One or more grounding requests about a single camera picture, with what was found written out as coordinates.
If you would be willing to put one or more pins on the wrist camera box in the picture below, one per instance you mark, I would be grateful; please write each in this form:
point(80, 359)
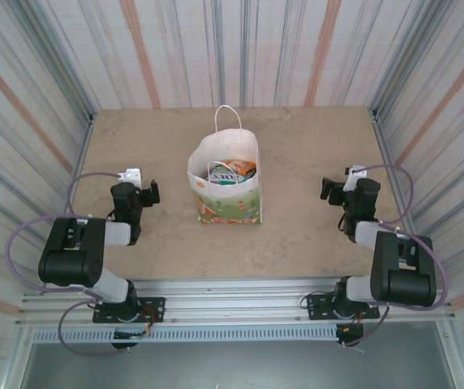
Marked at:
point(355, 176)
point(132, 175)

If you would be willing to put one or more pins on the teal Fox's candy bag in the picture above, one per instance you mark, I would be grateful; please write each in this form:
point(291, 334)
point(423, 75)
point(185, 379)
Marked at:
point(224, 177)

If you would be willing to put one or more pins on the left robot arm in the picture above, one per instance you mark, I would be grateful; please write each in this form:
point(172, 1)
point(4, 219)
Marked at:
point(70, 251)

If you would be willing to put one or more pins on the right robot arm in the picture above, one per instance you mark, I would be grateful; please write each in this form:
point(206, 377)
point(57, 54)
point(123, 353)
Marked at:
point(402, 279)

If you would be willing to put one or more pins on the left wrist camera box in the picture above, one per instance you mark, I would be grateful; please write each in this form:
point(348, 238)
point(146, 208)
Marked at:
point(132, 175)

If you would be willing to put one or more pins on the aluminium rail frame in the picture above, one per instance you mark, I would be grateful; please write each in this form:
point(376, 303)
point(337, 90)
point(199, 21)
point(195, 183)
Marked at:
point(232, 300)

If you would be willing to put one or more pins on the small orange snack packet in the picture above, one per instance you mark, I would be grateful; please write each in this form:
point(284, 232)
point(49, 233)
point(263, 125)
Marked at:
point(242, 166)

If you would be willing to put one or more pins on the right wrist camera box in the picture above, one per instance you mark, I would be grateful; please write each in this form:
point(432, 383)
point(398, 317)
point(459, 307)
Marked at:
point(355, 176)

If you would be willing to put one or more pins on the white printed paper bag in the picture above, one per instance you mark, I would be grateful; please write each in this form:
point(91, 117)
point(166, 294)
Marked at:
point(232, 206)

